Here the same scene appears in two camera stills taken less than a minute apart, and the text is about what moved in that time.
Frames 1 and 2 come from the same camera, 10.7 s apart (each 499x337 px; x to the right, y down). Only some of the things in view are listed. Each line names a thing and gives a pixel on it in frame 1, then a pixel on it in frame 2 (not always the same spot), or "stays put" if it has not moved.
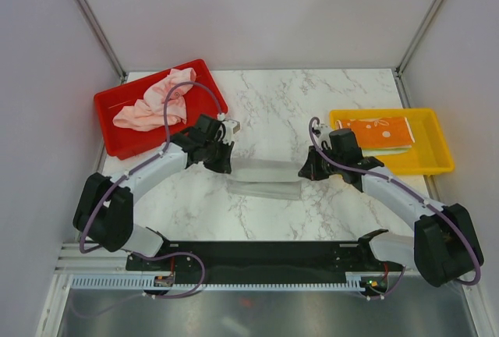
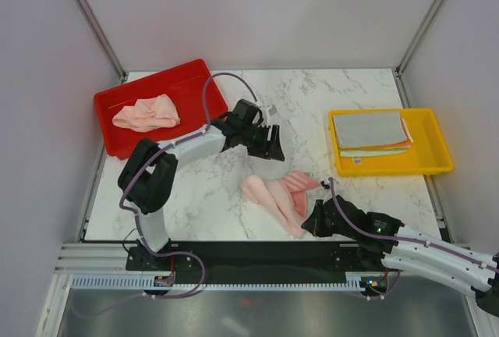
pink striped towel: x=147 y=113 → x=286 y=196
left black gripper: x=224 y=164 → x=271 y=150
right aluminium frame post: x=398 y=71 stays put
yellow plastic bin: x=430 y=152 stays put
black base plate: x=260 y=259 stays put
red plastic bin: x=124 y=143 stays put
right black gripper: x=310 y=169 → x=313 y=223
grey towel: x=266 y=178 → x=370 y=129
